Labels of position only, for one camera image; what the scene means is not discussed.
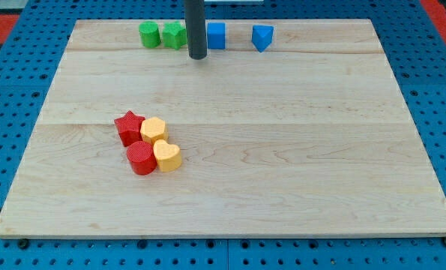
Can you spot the red star block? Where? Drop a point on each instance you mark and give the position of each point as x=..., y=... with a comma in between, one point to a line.
x=128, y=127

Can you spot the green star block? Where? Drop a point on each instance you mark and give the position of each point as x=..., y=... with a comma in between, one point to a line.
x=174, y=35

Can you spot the yellow hexagon block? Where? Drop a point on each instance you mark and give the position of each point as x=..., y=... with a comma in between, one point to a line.
x=153, y=129

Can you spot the blue triangle block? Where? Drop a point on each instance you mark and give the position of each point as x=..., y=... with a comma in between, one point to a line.
x=262, y=36

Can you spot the light wooden board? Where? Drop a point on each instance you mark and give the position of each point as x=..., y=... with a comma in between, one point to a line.
x=309, y=139

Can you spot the red cylinder block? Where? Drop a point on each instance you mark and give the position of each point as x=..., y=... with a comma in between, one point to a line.
x=141, y=157

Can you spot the green cylinder block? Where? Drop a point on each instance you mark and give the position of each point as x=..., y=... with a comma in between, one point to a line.
x=149, y=34

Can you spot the blue cube block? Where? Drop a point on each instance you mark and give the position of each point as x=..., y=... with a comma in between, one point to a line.
x=216, y=35

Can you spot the yellow heart block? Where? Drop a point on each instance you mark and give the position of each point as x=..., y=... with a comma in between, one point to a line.
x=168, y=156

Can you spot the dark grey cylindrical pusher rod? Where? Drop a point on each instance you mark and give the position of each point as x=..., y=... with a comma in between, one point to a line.
x=194, y=16

